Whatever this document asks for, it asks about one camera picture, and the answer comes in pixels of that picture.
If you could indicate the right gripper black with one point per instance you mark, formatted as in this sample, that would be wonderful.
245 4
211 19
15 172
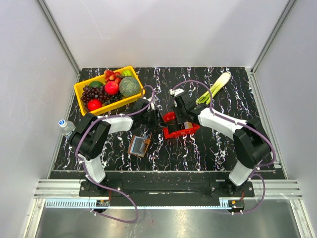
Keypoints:
176 108

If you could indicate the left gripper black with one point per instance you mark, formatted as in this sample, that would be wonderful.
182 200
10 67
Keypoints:
156 124

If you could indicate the red plastic card box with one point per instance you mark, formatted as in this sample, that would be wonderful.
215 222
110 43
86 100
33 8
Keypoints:
176 129

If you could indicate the light blue credit card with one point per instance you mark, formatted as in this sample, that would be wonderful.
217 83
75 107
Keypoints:
136 145

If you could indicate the brown leather card holder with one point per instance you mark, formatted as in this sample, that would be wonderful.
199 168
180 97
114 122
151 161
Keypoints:
146 143

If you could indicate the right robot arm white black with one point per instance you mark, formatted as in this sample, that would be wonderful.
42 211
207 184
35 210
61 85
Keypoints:
250 140

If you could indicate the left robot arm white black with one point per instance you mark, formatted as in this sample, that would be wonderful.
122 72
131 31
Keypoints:
91 133

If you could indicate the green celery stalk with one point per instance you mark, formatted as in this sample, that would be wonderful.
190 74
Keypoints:
217 86

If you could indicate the green cantaloupe melon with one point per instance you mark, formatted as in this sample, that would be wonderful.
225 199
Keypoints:
129 87

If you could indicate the yellow plastic fruit tray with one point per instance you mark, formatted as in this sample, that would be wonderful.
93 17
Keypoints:
78 87

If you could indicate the red apple upper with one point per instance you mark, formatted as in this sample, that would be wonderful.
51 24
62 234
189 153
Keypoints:
111 88

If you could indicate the red apple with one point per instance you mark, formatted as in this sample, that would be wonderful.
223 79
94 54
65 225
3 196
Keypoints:
94 104
111 88

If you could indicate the red lychee cluster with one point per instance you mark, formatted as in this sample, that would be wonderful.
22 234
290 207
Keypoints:
111 76

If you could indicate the red apple lower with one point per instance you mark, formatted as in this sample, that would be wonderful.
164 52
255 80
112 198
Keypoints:
94 104

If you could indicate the dark green avocado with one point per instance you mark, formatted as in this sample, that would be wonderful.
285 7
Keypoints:
95 84

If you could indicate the dark purple grape bunch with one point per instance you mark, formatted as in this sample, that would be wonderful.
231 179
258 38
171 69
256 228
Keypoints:
100 94

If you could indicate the clear plastic water bottle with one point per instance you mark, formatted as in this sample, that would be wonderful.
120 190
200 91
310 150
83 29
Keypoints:
66 127

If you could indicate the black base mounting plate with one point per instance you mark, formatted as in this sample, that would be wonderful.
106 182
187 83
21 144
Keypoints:
212 188

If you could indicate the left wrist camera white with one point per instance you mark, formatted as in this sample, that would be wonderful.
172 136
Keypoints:
152 101

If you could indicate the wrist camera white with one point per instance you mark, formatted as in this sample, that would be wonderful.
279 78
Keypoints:
175 92
152 101

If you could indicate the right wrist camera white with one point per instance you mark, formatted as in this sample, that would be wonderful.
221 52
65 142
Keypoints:
175 92

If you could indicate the aluminium frame rail front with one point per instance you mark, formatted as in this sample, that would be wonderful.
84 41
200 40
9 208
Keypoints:
70 188

